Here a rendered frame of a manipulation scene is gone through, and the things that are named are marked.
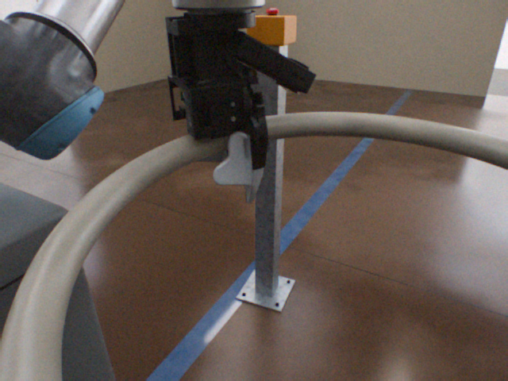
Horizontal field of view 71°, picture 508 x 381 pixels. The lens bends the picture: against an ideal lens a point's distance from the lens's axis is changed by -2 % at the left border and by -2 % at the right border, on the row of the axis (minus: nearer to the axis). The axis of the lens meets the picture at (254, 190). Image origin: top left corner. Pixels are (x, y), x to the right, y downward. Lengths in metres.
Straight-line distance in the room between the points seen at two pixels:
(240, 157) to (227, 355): 1.08
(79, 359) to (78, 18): 0.55
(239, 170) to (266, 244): 1.03
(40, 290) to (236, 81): 0.25
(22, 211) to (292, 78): 0.41
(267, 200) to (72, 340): 0.85
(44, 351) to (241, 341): 1.25
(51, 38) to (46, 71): 0.06
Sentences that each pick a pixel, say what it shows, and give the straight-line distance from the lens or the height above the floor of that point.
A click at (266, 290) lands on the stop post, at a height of 0.04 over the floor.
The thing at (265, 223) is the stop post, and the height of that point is 0.37.
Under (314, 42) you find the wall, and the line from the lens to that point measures 6.39.
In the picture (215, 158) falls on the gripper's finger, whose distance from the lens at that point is 0.47.
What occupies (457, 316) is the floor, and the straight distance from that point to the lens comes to 1.73.
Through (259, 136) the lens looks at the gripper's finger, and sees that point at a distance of 0.39.
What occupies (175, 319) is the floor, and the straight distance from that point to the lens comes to 1.54.
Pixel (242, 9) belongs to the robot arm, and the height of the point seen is 1.10.
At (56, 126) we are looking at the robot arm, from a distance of 0.59.
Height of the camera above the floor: 1.10
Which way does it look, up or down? 27 degrees down
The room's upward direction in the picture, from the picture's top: straight up
